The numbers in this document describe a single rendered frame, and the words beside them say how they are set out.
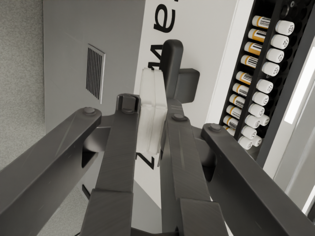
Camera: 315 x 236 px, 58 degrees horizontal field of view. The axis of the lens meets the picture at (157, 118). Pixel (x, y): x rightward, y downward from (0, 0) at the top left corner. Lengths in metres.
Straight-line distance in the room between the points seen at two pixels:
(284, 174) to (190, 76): 0.18
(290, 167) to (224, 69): 0.16
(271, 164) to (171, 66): 0.20
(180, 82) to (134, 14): 0.33
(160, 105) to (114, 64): 0.46
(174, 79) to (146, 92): 0.05
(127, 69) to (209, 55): 0.35
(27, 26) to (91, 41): 0.45
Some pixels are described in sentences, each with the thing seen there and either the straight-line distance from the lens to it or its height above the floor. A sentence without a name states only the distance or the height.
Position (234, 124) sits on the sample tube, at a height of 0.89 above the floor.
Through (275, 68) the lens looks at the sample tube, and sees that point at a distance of 0.32.
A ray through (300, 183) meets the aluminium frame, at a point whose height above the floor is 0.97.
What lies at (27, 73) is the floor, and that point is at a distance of 1.16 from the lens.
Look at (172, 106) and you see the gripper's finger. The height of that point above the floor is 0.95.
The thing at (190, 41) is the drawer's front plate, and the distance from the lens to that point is 0.24.
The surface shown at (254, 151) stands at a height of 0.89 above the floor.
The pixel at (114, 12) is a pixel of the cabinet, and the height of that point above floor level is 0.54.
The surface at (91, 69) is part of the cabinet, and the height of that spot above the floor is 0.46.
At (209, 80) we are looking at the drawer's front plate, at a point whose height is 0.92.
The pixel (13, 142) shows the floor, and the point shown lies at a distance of 1.27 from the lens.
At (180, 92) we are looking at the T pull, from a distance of 0.22.
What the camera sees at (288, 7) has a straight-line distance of 0.32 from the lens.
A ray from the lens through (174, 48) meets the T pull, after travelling 0.21.
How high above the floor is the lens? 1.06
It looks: 43 degrees down
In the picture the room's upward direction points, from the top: 127 degrees clockwise
